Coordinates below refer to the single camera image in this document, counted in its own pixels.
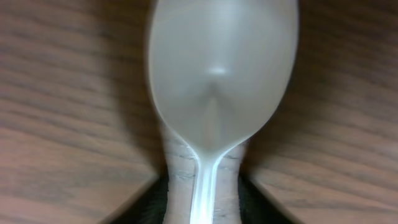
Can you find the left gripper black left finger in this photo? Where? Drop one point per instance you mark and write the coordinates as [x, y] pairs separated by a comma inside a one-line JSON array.
[[149, 208]]

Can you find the white plastic spoon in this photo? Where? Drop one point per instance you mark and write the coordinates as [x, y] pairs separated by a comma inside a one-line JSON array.
[[217, 71]]

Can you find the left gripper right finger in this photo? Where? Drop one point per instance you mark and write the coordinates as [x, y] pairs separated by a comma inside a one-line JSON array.
[[255, 207]]

